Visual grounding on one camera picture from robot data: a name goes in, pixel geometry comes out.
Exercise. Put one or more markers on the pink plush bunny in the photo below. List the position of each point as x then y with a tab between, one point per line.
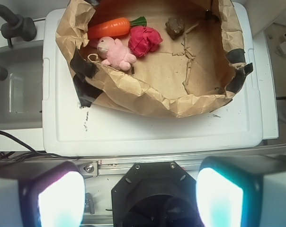
114	53

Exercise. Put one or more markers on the grey faucet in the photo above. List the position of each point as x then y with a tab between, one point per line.
16	26

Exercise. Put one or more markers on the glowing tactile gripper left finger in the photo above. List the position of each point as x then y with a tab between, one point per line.
41	194

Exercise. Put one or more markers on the white power adapter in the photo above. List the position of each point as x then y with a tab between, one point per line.
281	49

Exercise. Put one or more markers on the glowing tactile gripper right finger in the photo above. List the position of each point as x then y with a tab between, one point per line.
242	191

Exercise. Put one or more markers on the brown paper bag tray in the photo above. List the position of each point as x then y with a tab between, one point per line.
199	72

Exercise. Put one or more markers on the white plastic cooler lid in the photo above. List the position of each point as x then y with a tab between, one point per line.
72	130

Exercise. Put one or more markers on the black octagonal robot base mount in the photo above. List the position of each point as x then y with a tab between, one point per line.
160	194

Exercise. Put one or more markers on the white sink basin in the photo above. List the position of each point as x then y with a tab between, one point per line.
21	93

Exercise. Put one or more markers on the orange plastic carrot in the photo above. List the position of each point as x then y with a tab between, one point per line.
115	27

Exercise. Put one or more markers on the brown rock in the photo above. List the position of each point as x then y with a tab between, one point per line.
175	27

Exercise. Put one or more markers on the crumpled red paper ball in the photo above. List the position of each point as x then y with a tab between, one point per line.
144	39

